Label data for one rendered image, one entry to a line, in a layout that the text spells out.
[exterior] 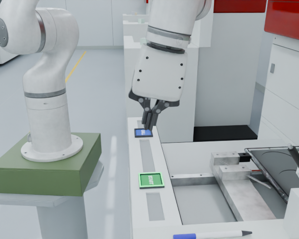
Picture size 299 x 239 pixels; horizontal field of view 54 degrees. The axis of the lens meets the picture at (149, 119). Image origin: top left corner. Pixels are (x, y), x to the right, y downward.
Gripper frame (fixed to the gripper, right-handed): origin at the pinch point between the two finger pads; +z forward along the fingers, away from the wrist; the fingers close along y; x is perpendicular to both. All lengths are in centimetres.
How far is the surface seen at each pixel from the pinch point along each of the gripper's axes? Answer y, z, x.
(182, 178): -16.7, 23.8, -17.1
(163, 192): -5.8, 14.7, 4.4
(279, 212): -40.6, 21.6, -3.2
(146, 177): -2.6, 14.9, -1.3
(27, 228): 45, 123, -95
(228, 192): -25.7, 18.7, -5.1
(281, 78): -58, -6, -54
